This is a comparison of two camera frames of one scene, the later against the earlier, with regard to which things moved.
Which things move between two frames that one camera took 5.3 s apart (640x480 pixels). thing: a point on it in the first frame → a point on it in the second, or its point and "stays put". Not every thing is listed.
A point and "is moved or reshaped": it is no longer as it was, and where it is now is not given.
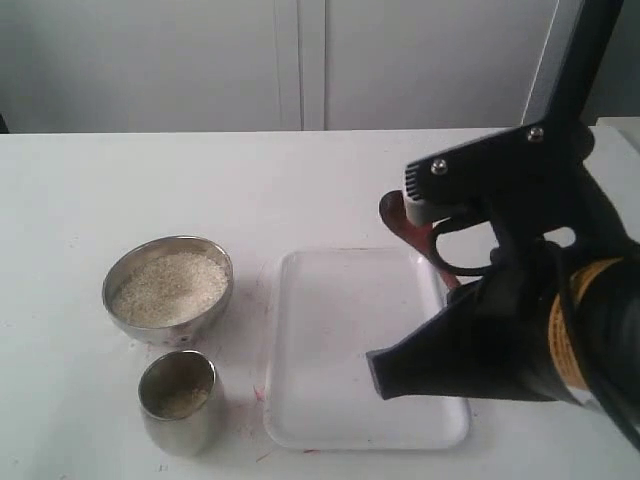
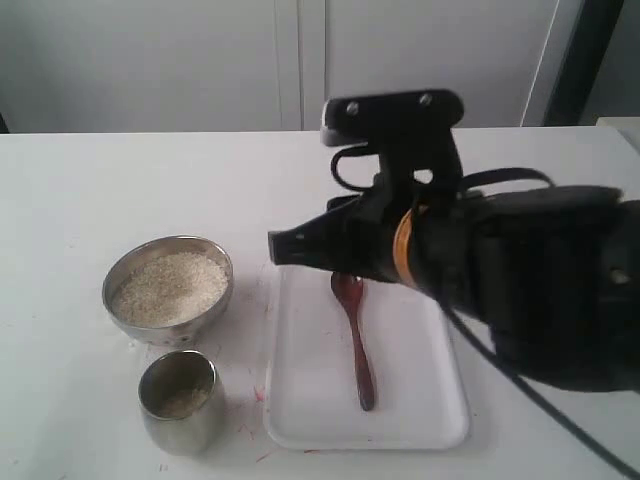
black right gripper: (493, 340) → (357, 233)
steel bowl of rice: (168, 291) stays put
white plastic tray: (329, 308) stays put
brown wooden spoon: (393, 206) is moved or reshaped
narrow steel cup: (181, 403) stays put
